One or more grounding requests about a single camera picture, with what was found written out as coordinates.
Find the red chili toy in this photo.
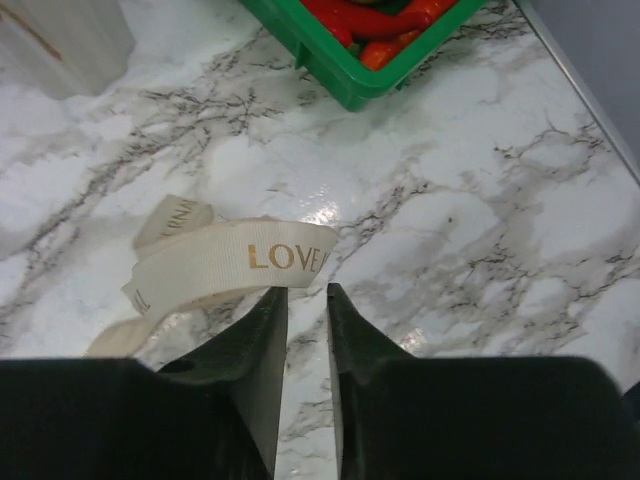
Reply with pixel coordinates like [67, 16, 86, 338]
[301, 0, 457, 71]

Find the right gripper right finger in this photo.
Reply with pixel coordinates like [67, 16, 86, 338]
[327, 283, 639, 479]

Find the cream ribbon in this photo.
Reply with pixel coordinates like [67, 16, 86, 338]
[86, 195, 337, 357]

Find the white ribbed vase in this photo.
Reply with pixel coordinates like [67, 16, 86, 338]
[1, 0, 135, 100]

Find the green plastic tray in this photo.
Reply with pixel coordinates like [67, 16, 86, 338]
[241, 0, 484, 112]

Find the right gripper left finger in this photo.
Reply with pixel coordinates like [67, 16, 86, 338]
[1, 288, 288, 479]

